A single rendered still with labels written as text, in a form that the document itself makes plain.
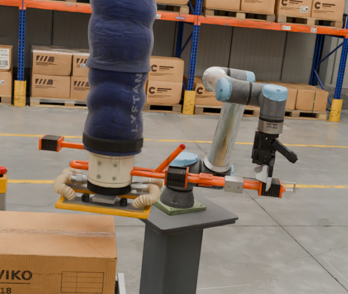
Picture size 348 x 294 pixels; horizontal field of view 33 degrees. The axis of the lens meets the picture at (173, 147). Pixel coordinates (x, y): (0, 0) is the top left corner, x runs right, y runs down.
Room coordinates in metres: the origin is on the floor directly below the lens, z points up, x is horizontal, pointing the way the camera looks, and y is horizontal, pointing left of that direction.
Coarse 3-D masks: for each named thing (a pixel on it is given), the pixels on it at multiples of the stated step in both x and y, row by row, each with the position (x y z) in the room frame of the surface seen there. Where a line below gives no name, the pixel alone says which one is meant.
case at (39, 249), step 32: (0, 224) 2.09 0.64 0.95; (32, 224) 2.12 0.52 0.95; (64, 224) 2.15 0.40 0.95; (96, 224) 2.19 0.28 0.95; (0, 256) 1.85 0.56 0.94; (32, 256) 1.86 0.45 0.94; (64, 256) 1.88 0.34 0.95; (96, 256) 1.90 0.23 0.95; (0, 288) 1.85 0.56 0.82; (32, 288) 1.86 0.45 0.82; (64, 288) 1.88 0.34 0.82; (96, 288) 1.90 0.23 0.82
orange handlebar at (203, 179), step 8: (64, 144) 2.36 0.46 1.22; (72, 144) 2.36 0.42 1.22; (80, 144) 2.36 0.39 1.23; (72, 160) 2.11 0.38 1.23; (80, 160) 2.12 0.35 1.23; (80, 168) 2.08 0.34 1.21; (88, 168) 2.07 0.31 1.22; (136, 168) 2.11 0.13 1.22; (144, 168) 2.11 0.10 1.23; (144, 176) 2.07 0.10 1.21; (152, 176) 2.06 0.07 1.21; (160, 176) 2.06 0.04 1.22; (192, 176) 2.10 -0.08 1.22; (200, 176) 2.07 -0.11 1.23; (208, 176) 2.08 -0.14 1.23; (216, 176) 2.10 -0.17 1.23; (200, 184) 2.05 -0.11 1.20; (208, 184) 2.06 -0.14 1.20; (216, 184) 2.05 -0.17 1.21; (224, 184) 2.05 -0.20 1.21; (248, 184) 2.05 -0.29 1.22; (256, 184) 2.05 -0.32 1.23
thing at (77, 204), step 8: (64, 200) 1.99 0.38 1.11; (72, 200) 2.00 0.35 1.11; (80, 200) 2.01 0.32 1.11; (88, 200) 2.00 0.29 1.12; (120, 200) 1.99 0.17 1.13; (64, 208) 1.96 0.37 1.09; (72, 208) 1.96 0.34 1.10; (80, 208) 1.96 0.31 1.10; (88, 208) 1.96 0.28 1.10; (96, 208) 1.96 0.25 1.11; (104, 208) 1.96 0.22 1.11; (112, 208) 1.97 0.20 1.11; (120, 208) 1.97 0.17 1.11; (128, 208) 1.98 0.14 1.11; (144, 208) 2.01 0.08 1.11; (128, 216) 1.95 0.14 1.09; (136, 216) 1.95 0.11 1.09; (144, 216) 1.95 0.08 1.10
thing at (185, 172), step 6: (168, 168) 2.12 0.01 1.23; (174, 168) 2.13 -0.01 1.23; (180, 168) 2.13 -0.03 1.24; (186, 168) 2.13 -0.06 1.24; (168, 174) 2.04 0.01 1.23; (174, 174) 2.04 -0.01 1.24; (180, 174) 2.04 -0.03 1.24; (186, 174) 2.05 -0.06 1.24; (168, 180) 2.05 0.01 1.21; (174, 180) 2.05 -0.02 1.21; (180, 180) 2.05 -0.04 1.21; (186, 180) 2.05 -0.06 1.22; (174, 186) 2.04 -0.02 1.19; (180, 186) 2.04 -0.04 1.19; (186, 186) 2.05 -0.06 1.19
